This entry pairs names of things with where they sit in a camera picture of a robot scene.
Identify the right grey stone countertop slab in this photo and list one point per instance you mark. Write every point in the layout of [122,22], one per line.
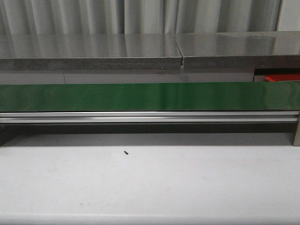
[242,50]

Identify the red plastic tray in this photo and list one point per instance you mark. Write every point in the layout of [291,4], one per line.
[282,78]

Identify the left grey stone countertop slab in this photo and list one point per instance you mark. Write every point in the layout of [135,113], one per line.
[76,52]

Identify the aluminium conveyor frame rail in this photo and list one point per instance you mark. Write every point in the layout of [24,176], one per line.
[149,117]

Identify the steel conveyor support bracket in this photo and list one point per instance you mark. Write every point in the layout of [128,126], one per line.
[296,141]

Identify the green conveyor belt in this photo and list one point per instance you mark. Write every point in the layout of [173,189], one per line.
[194,96]

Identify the grey stone countertop slab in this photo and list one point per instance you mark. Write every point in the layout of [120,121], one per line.
[242,50]
[76,52]

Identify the white pleated curtain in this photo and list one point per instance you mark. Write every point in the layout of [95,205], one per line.
[137,16]

